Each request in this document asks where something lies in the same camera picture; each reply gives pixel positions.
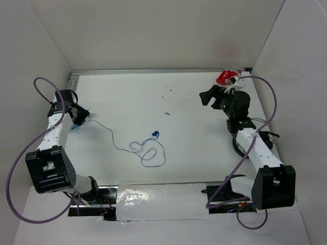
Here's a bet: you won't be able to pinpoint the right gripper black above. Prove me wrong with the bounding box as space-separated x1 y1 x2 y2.
199 84 237 118

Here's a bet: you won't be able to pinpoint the aluminium frame rail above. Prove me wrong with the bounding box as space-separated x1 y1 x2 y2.
67 67 252 90

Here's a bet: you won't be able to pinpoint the teal white cat-ear headphones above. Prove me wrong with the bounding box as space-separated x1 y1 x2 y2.
70 121 88 133

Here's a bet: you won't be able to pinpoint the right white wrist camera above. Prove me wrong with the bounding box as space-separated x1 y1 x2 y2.
224 77 244 94

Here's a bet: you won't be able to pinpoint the red crumpled wrapper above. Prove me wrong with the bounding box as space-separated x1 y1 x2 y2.
216 69 242 85

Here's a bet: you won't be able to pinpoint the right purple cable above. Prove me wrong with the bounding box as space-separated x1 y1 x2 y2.
205 76 278 230

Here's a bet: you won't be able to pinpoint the white taped front panel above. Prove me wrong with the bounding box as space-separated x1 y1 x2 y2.
116 183 209 222

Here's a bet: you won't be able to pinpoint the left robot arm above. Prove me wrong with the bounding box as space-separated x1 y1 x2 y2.
25 89 101 204

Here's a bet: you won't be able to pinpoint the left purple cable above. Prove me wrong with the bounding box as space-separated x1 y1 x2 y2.
5 77 82 225

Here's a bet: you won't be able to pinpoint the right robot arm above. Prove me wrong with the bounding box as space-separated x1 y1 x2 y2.
199 85 296 210

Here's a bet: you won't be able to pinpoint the blue headphone cable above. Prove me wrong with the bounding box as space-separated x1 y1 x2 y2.
84 119 167 168

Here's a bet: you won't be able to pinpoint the purple cable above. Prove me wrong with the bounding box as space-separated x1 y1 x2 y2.
205 76 278 230
5 77 82 225

